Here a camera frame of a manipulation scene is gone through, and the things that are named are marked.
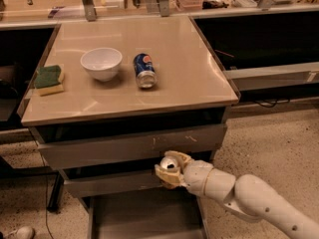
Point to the white shoe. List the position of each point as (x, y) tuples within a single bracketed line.
[(25, 232)]

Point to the bottom grey open drawer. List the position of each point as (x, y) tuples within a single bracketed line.
[(156, 213)]

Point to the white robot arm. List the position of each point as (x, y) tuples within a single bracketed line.
[(247, 197)]

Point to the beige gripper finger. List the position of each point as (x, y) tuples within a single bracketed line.
[(172, 177), (182, 158)]

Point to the middle grey drawer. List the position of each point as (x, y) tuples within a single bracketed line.
[(112, 178)]

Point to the grey drawer cabinet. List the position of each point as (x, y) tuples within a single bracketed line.
[(191, 89)]

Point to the blue pepsi can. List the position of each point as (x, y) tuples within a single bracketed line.
[(146, 76)]

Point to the top grey drawer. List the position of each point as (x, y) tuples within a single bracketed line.
[(128, 147)]

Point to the green yellow sponge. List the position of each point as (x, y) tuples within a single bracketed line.
[(49, 80)]

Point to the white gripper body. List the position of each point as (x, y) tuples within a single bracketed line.
[(195, 177)]

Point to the orange soda can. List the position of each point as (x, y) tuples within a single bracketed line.
[(170, 164)]

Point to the white bowl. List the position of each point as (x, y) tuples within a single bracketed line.
[(102, 64)]

